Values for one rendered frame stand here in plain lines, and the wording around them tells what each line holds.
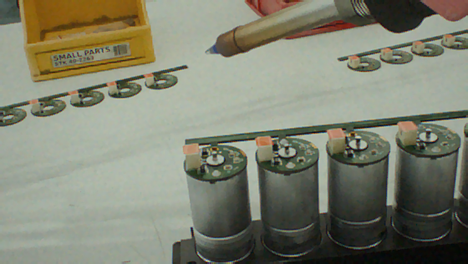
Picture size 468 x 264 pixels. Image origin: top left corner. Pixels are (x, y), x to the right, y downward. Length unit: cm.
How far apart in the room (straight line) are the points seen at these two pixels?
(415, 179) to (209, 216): 8
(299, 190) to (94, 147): 19
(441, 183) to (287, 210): 6
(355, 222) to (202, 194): 6
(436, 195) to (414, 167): 2
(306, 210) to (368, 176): 3
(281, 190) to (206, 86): 23
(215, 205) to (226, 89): 22
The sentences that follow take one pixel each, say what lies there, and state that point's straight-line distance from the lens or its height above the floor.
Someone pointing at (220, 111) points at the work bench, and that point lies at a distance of 41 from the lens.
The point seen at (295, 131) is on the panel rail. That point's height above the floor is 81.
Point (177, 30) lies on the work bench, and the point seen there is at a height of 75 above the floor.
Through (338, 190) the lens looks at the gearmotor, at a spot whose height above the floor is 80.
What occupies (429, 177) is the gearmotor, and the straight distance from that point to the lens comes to 25.
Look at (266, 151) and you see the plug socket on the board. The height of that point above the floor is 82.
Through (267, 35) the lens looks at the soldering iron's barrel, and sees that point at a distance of 18.
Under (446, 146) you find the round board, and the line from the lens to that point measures 25.
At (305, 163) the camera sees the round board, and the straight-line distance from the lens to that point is 24.
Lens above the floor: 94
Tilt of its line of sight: 29 degrees down
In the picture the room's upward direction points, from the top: 5 degrees counter-clockwise
